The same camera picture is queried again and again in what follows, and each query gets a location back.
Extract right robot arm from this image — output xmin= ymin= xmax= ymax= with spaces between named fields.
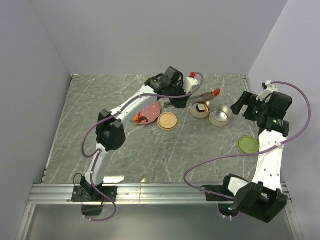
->
xmin=220 ymin=91 xmax=293 ymax=223

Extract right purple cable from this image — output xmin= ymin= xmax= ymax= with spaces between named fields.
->
xmin=183 ymin=80 xmax=312 ymax=219

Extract sushi piece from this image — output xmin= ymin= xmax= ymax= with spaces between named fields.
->
xmin=196 ymin=104 xmax=206 ymax=112

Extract beige round lid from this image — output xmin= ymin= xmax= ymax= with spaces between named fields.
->
xmin=157 ymin=112 xmax=178 ymax=131

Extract dark red octopus piece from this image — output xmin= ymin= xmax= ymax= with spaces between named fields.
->
xmin=137 ymin=116 xmax=149 ymax=125

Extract red shrimp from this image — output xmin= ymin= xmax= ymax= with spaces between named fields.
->
xmin=211 ymin=88 xmax=221 ymax=98

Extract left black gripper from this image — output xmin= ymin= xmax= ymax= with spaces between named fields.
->
xmin=168 ymin=82 xmax=193 ymax=110

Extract red sausage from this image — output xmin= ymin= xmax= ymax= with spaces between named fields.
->
xmin=132 ymin=112 xmax=141 ymax=123

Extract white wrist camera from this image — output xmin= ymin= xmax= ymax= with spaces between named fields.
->
xmin=256 ymin=80 xmax=278 ymax=102
xmin=183 ymin=77 xmax=199 ymax=94

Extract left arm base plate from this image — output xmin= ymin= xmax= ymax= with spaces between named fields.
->
xmin=71 ymin=185 xmax=118 ymax=203

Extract metal tongs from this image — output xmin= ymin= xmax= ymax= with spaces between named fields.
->
xmin=163 ymin=91 xmax=215 ymax=109

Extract green round lid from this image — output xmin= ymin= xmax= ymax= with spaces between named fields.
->
xmin=237 ymin=135 xmax=260 ymax=154

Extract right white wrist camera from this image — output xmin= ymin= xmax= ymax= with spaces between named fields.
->
xmin=256 ymin=80 xmax=278 ymax=102

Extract aluminium rail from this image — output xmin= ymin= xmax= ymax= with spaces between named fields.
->
xmin=27 ymin=183 xmax=207 ymax=205

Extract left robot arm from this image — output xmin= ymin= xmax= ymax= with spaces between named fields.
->
xmin=80 ymin=66 xmax=191 ymax=201

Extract pink polka dot plate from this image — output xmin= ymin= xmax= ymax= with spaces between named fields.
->
xmin=131 ymin=102 xmax=162 ymax=125

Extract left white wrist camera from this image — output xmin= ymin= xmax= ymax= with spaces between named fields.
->
xmin=183 ymin=77 xmax=199 ymax=94

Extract beige steel container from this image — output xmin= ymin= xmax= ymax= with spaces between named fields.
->
xmin=209 ymin=104 xmax=233 ymax=128
xmin=190 ymin=101 xmax=212 ymax=119

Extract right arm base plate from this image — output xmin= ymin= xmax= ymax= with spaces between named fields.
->
xmin=204 ymin=184 xmax=241 ymax=202

